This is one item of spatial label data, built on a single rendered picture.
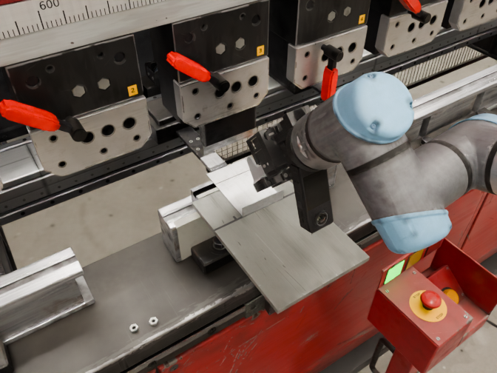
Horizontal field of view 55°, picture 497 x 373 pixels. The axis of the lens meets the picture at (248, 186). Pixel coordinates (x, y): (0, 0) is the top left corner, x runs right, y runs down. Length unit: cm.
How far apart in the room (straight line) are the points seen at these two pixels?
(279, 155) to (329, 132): 16
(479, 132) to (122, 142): 45
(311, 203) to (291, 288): 14
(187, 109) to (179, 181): 171
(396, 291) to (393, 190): 54
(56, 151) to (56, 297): 30
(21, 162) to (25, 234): 131
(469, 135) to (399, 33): 37
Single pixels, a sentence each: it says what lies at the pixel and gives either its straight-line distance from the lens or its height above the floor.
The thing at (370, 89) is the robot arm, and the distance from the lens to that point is 50.
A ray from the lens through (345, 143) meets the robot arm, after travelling 52.
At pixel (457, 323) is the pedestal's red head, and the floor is 78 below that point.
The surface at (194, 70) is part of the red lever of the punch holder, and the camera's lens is 62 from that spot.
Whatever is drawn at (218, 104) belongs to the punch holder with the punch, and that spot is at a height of 120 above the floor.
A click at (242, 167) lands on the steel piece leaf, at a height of 100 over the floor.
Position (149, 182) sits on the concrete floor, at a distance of 241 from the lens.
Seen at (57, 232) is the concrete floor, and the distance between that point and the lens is 229.
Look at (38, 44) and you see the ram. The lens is 59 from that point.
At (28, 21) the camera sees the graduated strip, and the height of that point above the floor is 138.
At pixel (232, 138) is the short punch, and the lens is 83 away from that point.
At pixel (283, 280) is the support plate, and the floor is 100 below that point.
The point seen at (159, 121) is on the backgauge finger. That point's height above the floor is 103.
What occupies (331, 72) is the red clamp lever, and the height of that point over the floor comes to 121.
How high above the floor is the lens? 159
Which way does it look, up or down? 43 degrees down
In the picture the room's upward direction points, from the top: straight up
